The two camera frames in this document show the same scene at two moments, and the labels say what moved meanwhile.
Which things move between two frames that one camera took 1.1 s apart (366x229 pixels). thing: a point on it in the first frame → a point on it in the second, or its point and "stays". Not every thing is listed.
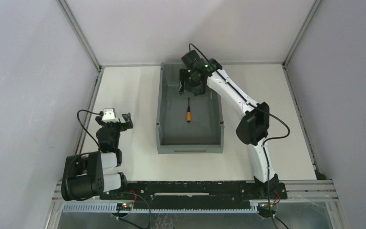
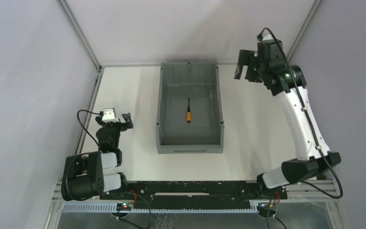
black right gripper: x=188 y=87 → x=249 y=65
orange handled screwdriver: x=188 y=113 stays
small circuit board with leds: x=123 y=206 stays
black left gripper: x=119 y=124 stays
